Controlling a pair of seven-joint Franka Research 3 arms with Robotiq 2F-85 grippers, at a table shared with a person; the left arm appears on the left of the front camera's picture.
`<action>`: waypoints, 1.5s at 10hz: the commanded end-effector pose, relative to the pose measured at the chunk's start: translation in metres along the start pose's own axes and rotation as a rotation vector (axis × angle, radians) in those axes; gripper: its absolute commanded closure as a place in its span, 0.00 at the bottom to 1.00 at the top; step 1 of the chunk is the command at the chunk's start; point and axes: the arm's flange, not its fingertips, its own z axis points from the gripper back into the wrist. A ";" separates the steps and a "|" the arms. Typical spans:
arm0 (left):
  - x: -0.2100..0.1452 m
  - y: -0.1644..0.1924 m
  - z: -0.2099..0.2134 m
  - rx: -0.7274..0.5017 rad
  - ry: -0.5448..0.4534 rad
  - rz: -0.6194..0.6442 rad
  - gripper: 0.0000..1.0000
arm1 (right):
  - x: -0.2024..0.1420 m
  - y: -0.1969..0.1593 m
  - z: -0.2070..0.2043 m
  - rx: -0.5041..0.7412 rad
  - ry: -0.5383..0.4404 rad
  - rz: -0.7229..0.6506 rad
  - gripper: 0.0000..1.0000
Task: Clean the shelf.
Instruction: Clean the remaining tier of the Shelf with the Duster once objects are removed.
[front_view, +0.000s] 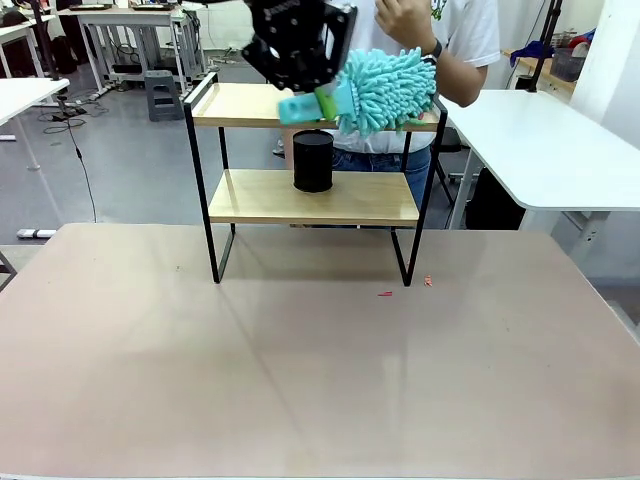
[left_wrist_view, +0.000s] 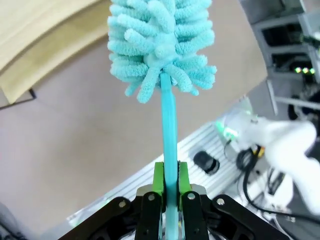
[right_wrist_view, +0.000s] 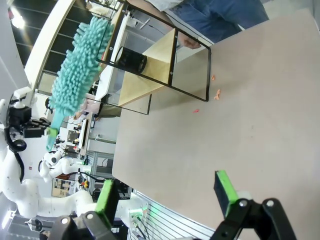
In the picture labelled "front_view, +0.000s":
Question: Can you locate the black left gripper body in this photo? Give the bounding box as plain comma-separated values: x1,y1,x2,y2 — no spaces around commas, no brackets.
249,0,331,56

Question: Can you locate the teal chenille duster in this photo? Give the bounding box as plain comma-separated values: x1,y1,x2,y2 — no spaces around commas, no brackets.
277,47,439,137

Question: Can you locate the two-tier wood and metal shelf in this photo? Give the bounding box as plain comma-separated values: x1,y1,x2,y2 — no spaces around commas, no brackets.
182,72,449,289

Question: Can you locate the person's left hand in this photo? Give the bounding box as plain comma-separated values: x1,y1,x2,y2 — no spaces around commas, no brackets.
374,0,437,57

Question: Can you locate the black wristwatch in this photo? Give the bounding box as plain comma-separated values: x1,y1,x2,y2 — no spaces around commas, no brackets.
421,37,446,65

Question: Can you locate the black cylinder container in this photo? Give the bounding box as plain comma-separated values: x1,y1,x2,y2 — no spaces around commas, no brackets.
292,129,335,194

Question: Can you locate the person in white t-shirt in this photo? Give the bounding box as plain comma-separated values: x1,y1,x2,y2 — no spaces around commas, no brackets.
272,0,501,174

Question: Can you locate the grey step stool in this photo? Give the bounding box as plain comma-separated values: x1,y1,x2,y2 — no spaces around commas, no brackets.
143,69,185,123

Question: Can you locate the grey background desk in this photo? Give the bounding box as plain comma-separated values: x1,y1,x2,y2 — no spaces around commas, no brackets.
69,2,194,96

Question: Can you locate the wooden bench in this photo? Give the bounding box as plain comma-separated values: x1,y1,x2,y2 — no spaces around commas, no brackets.
499,48,579,96

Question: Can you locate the blue cloth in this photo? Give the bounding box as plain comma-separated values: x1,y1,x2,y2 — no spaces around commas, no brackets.
509,39,547,66

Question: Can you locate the black stand pole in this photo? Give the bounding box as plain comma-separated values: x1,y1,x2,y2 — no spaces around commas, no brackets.
528,0,564,94

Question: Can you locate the large white table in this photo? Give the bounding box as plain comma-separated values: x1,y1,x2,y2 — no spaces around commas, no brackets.
430,88,640,261

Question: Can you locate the black cabinet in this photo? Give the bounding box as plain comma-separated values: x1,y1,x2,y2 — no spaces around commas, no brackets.
464,167,526,231

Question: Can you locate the grey mesh basket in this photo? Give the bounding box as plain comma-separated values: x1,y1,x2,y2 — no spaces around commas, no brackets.
551,47,587,82

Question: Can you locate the black backpack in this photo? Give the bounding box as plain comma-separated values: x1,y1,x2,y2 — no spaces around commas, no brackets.
49,35,82,75

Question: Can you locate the black tripod pole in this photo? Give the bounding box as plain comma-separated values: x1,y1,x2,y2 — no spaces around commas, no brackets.
30,0,65,84

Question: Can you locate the small white side table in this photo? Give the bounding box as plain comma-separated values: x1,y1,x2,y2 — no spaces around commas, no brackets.
0,77,71,174

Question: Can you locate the black floor cable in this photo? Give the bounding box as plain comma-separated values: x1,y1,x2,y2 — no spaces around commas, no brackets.
42,112,99,224

